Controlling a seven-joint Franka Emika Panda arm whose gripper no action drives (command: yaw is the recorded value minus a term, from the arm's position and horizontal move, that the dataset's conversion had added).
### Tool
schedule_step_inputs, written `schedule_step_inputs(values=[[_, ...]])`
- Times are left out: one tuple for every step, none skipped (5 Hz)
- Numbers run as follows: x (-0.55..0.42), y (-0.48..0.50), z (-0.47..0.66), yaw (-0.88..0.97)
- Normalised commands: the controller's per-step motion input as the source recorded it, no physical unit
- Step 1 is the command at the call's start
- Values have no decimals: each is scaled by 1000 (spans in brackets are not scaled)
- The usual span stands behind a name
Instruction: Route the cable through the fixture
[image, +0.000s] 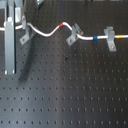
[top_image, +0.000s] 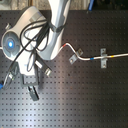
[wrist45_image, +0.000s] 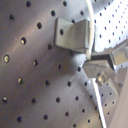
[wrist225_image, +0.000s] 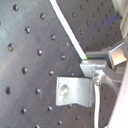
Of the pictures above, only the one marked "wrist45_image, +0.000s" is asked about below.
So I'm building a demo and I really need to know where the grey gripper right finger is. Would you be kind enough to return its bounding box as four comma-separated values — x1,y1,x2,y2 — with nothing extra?
89,43,128,66

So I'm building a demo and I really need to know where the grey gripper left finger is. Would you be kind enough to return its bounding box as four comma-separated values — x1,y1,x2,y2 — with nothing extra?
83,61,116,86

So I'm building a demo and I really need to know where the white cable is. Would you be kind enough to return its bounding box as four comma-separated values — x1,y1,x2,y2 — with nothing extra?
84,0,108,128

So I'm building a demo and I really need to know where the grey metal cable clip bracket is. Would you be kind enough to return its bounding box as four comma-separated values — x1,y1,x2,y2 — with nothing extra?
55,18,94,54

